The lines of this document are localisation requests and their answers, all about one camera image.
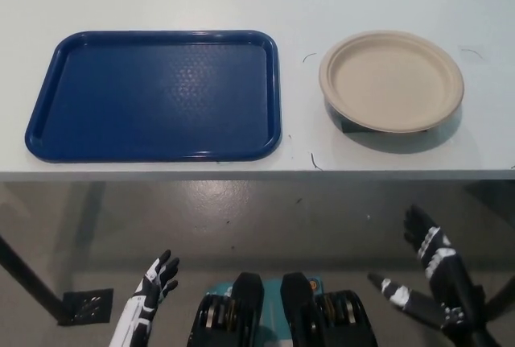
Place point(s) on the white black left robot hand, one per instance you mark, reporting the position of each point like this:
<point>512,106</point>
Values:
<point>138,306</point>

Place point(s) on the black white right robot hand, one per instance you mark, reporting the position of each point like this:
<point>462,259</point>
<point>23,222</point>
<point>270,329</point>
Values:
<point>446,278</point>

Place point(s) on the beige round paper plate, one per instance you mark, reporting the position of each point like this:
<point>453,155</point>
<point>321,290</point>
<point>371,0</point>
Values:
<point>390,81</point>

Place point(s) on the black perforated foot plate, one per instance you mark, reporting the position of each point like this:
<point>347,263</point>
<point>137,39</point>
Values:
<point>90,306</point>

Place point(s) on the blue plastic serving tray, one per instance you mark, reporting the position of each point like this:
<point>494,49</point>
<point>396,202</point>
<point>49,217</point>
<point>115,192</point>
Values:
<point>120,97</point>

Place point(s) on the black table leg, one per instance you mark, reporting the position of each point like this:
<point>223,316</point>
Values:
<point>28,278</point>
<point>501,290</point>

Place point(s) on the grey perforated plastic basket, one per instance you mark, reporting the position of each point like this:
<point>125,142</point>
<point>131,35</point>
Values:
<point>334,110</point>

